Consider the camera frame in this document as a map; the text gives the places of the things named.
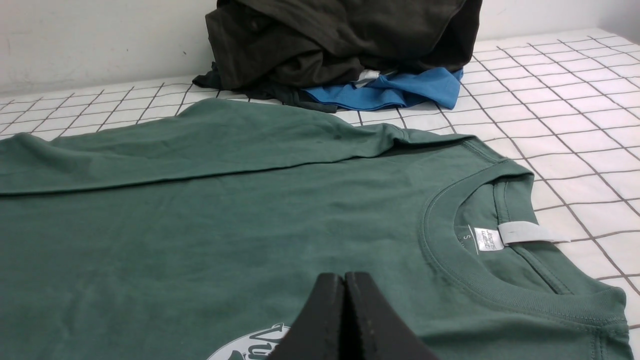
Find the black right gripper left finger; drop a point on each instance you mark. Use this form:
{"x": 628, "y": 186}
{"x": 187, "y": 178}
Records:
{"x": 316, "y": 333}

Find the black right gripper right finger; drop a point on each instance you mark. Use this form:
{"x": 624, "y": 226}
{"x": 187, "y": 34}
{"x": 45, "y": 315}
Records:
{"x": 372, "y": 329}

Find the green long sleeve shirt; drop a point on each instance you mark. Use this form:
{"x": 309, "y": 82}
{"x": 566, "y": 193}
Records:
{"x": 200, "y": 237}

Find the blue crumpled garment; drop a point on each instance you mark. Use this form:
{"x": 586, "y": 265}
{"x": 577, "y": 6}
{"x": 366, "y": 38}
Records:
{"x": 404, "y": 90}

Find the dark grey crumpled garment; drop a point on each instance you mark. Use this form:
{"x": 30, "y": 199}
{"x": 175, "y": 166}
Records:
{"x": 275, "y": 49}

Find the white grid tablecloth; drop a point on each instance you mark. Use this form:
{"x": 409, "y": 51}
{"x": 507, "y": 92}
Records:
{"x": 566, "y": 106}

